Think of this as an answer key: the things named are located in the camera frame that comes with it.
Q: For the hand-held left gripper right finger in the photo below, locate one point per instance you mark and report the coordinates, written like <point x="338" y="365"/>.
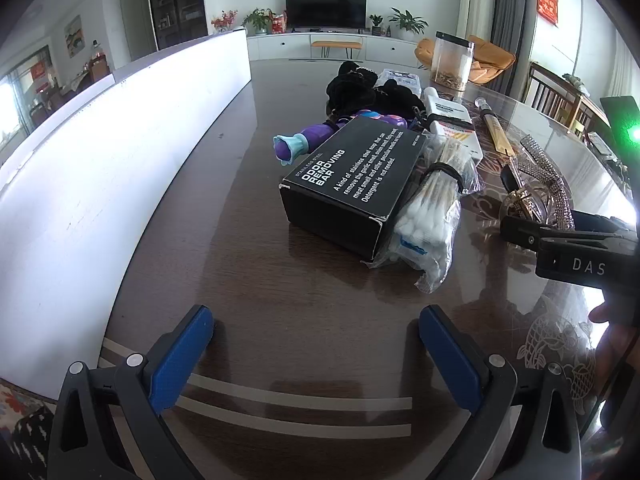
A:
<point x="450" y="360"/>

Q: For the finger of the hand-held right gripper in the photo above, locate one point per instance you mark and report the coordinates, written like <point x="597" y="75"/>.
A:
<point x="530" y="232"/>
<point x="605" y="225"/>

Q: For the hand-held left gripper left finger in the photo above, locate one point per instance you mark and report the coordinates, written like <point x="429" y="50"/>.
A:
<point x="182" y="355"/>

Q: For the small clear blue-label packet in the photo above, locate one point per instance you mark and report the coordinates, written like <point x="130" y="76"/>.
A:
<point x="522" y="205"/>

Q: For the beige stick packet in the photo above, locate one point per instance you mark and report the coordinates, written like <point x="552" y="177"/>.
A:
<point x="492" y="130"/>

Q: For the white bottle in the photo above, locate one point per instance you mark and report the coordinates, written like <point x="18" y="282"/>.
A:
<point x="445" y="107"/>

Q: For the person's right hand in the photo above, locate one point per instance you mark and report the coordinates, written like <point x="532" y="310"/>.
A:
<point x="617" y="325"/>

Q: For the bag of cotton swabs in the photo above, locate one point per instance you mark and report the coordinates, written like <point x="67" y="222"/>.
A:
<point x="430" y="210"/>

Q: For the white striped packet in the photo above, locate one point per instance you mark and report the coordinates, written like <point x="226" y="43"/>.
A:
<point x="462" y="142"/>

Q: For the wooden chair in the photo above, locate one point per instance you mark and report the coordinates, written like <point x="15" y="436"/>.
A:
<point x="550" y="95"/>

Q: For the patterned cloth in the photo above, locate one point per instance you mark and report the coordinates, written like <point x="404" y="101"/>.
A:
<point x="25" y="435"/>

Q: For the orange lounge chair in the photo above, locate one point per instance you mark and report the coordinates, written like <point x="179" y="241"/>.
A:
<point x="492" y="57"/>

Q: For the black fabric scrunchie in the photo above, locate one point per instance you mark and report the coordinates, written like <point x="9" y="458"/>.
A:
<point x="400" y="100"/>

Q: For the black printed cardboard box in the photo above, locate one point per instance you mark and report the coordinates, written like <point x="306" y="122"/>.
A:
<point x="350" y="185"/>

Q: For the clear jar with black lid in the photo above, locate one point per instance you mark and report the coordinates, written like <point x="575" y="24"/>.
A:
<point x="451" y="62"/>

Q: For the white partition board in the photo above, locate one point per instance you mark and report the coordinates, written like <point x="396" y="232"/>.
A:
<point x="100" y="185"/>

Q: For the clear plastic box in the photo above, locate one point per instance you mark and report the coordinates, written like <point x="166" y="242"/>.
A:
<point x="400" y="80"/>

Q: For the grey curtain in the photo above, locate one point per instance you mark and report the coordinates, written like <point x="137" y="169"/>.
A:
<point x="515" y="15"/>

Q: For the purple and teal toy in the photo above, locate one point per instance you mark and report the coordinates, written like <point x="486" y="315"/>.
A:
<point x="320" y="134"/>

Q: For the white television cabinet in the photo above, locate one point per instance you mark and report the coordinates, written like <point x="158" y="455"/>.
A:
<point x="385" y="47"/>

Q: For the white patterned curtain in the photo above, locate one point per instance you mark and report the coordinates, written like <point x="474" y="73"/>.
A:
<point x="475" y="0"/>

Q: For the large leafy potted plant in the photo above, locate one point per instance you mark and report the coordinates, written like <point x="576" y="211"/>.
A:
<point x="407" y="21"/>

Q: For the small potted plant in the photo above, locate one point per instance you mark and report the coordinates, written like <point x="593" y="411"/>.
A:
<point x="376" y="22"/>

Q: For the orange bench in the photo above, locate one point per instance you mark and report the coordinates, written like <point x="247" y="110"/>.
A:
<point x="336" y="45"/>

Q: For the black television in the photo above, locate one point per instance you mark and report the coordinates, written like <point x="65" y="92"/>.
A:
<point x="325" y="9"/>

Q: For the red window decoration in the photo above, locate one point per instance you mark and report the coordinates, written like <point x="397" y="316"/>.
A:
<point x="39" y="71"/>

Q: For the red ornament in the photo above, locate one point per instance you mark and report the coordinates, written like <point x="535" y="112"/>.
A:
<point x="278" y="24"/>

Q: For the white door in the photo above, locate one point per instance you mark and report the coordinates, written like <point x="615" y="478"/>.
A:
<point x="134" y="25"/>

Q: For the red flower plant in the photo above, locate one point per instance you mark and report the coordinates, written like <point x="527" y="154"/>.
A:
<point x="224" y="21"/>

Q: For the green potted plant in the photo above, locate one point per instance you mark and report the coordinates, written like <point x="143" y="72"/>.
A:
<point x="257" y="20"/>

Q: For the dark display cabinet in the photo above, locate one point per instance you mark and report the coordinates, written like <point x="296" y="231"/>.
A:
<point x="175" y="5"/>

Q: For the red wall decoration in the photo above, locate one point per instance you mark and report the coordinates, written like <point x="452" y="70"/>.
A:
<point x="547" y="5"/>

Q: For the framed wall picture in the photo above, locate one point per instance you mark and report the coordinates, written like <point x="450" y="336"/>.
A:
<point x="73" y="36"/>

